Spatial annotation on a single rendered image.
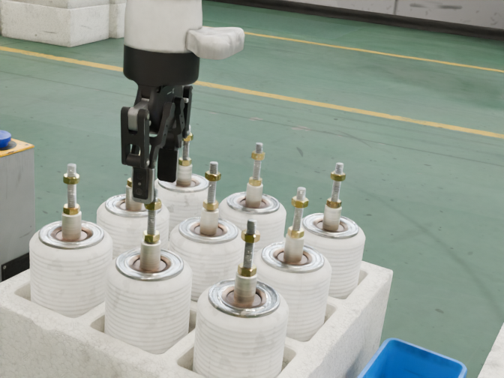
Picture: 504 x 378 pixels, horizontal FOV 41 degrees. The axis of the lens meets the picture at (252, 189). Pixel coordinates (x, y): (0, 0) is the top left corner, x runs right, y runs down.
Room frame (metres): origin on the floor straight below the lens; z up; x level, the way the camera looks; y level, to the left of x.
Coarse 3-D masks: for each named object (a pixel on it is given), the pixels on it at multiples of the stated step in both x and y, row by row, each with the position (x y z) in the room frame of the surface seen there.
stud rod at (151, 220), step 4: (156, 188) 0.67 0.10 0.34; (156, 192) 0.66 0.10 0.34; (156, 196) 0.66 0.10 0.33; (156, 200) 0.66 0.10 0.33; (148, 212) 0.66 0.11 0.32; (152, 212) 0.66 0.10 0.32; (156, 212) 0.66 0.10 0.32; (148, 216) 0.66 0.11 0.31; (152, 216) 0.66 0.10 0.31; (156, 216) 0.66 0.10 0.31; (148, 220) 0.66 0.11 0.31; (152, 220) 0.66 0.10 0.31; (156, 220) 0.67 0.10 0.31; (148, 224) 0.66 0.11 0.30; (152, 224) 0.66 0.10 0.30; (156, 224) 0.67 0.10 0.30; (148, 228) 0.66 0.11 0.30; (152, 228) 0.66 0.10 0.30; (148, 232) 0.66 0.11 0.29; (152, 232) 0.66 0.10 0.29
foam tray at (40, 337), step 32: (0, 288) 0.70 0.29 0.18; (384, 288) 0.83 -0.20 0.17; (0, 320) 0.67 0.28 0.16; (32, 320) 0.65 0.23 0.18; (64, 320) 0.65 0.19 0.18; (96, 320) 0.66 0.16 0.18; (192, 320) 0.70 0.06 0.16; (352, 320) 0.71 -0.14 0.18; (0, 352) 0.67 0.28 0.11; (32, 352) 0.65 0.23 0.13; (64, 352) 0.62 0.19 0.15; (96, 352) 0.60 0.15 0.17; (128, 352) 0.60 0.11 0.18; (192, 352) 0.63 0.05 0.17; (288, 352) 0.64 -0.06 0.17; (320, 352) 0.64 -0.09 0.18; (352, 352) 0.73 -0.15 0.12
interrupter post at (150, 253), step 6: (144, 246) 0.66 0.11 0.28; (150, 246) 0.66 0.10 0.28; (156, 246) 0.66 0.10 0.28; (144, 252) 0.66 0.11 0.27; (150, 252) 0.66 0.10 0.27; (156, 252) 0.66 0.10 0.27; (144, 258) 0.66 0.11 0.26; (150, 258) 0.66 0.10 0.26; (156, 258) 0.66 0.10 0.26; (144, 264) 0.66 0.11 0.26; (150, 264) 0.66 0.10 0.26; (156, 264) 0.66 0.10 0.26
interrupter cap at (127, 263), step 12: (132, 252) 0.69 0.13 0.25; (168, 252) 0.70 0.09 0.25; (120, 264) 0.66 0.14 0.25; (132, 264) 0.66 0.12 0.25; (168, 264) 0.67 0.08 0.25; (180, 264) 0.67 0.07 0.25; (132, 276) 0.63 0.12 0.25; (144, 276) 0.63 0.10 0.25; (156, 276) 0.64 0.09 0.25; (168, 276) 0.64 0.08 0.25
